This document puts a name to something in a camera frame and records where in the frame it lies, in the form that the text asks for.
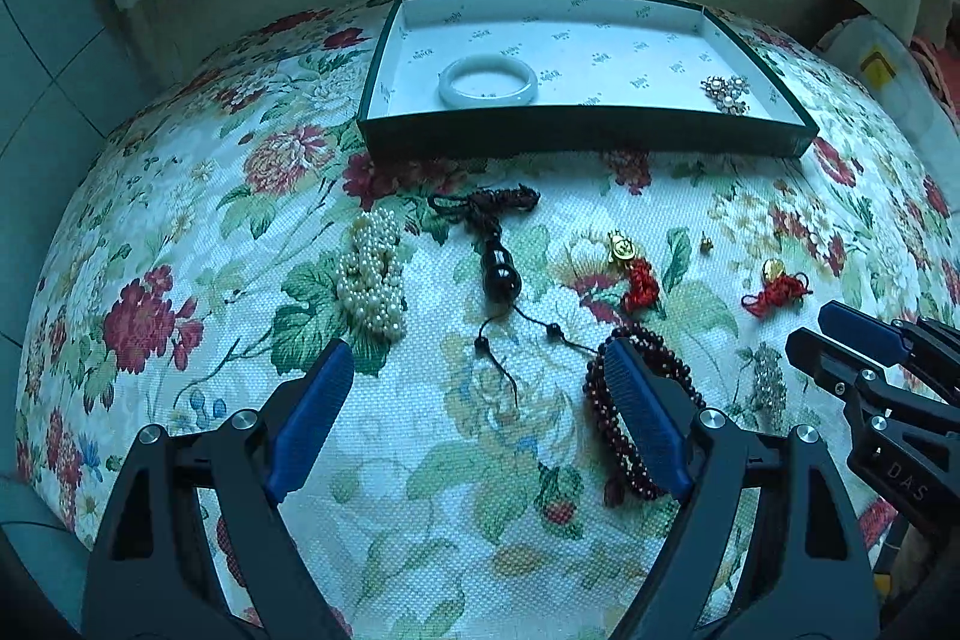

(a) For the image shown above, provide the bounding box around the white plastic bag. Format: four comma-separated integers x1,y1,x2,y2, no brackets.
814,14,950,116

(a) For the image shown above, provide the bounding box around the white pearl necklace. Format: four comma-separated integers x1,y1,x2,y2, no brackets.
335,206,410,342

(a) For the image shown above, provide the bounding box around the pink cloth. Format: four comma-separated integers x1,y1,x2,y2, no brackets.
911,36,960,120

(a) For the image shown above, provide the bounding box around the pale jade bangle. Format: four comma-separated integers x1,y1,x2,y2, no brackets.
439,53,539,109

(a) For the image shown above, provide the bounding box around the green box with white lining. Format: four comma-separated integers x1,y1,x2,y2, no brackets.
355,0,818,160

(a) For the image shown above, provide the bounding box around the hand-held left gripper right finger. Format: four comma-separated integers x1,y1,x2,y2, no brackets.
600,336,882,640

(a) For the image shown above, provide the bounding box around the pearl and rhinestone brooch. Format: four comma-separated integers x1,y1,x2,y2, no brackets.
699,74,751,116

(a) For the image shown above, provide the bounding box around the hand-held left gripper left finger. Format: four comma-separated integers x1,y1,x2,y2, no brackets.
81,338,355,640

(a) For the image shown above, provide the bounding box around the floral bedspread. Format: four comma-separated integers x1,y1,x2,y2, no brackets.
15,0,960,640

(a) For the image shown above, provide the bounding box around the black gourd pendant necklace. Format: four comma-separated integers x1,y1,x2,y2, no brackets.
427,182,605,420

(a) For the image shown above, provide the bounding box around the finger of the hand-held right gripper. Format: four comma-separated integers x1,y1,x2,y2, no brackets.
819,301,960,397
786,326,960,461

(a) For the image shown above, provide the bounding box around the gold charm with red cord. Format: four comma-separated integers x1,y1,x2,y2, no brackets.
741,259,815,319
606,227,662,315

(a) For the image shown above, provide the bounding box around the dark red bead bracelet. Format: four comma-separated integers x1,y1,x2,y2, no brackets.
583,323,710,502

